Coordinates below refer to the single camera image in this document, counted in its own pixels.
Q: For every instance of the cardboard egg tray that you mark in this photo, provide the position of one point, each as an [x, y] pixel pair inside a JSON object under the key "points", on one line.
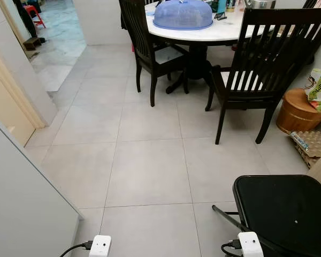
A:
{"points": [[313, 144]]}

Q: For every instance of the round wooden bucket stool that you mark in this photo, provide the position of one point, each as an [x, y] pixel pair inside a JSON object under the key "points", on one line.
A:
{"points": [[297, 112]]}

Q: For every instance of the green white snack bag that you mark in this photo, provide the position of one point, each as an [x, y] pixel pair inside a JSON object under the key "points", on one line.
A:
{"points": [[318, 88]]}

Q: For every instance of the dark wooden slatted chair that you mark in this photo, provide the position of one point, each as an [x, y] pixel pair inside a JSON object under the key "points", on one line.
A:
{"points": [[315, 3], [136, 32], [278, 43]]}

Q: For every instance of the round white marble table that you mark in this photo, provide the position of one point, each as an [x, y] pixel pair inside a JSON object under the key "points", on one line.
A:
{"points": [[230, 31]]}

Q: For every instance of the steel pot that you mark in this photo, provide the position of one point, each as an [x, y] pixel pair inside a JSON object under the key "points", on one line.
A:
{"points": [[259, 3]]}

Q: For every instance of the small black phone stand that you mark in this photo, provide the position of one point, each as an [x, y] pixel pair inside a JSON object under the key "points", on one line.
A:
{"points": [[220, 15]]}

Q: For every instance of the teal box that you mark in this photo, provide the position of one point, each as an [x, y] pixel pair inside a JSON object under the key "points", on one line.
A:
{"points": [[221, 5]]}

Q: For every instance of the blue mesh food cover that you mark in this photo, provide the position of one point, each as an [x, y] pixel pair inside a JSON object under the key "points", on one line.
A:
{"points": [[182, 15]]}

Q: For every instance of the red plastic stool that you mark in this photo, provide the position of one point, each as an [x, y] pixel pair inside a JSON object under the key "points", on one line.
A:
{"points": [[35, 13]]}

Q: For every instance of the grey white cabinet panel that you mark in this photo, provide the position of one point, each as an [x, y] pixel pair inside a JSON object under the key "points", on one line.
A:
{"points": [[21, 203]]}

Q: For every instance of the person in dark trousers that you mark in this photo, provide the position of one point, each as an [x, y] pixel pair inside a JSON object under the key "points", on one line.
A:
{"points": [[25, 19]]}

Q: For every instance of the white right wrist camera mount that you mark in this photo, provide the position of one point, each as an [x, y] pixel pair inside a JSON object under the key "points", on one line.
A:
{"points": [[251, 245]]}

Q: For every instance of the cream door frame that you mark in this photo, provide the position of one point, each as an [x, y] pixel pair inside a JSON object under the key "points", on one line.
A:
{"points": [[16, 91]]}

